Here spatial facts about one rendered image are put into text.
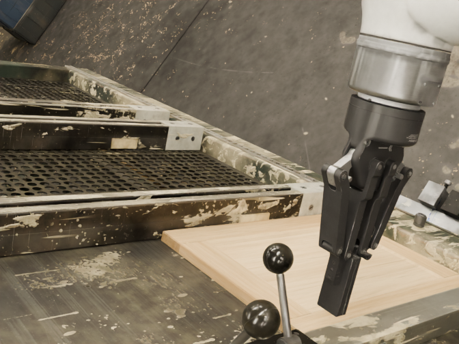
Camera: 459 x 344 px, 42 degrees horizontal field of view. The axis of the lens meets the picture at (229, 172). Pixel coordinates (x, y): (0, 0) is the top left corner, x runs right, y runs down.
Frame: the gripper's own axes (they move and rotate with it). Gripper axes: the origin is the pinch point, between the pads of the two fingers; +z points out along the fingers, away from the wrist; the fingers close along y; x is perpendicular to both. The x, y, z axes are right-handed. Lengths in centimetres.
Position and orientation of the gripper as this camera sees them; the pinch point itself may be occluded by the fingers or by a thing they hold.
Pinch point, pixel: (338, 281)
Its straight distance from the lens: 67.2
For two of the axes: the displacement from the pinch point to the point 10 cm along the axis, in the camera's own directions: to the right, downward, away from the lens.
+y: 7.6, -0.2, 6.5
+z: -2.0, 9.4, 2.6
